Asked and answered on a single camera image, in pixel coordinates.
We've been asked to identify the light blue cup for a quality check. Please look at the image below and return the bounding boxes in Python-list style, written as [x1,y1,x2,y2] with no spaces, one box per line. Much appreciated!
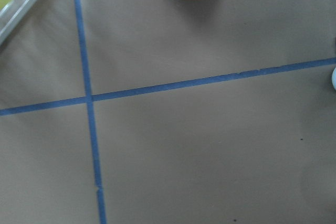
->
[331,68,336,90]

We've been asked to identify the white wire cup rack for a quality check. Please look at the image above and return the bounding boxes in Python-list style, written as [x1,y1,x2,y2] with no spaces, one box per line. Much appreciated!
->
[1,0,38,43]

